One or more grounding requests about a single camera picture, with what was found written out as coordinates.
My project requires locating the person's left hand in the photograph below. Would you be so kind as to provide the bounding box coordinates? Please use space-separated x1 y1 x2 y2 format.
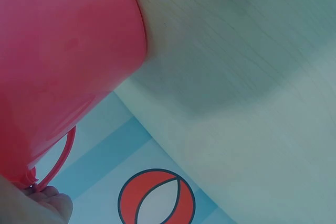
0 173 74 224

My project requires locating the red plastic bucket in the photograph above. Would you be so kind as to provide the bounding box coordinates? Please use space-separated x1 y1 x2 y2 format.
0 0 148 192

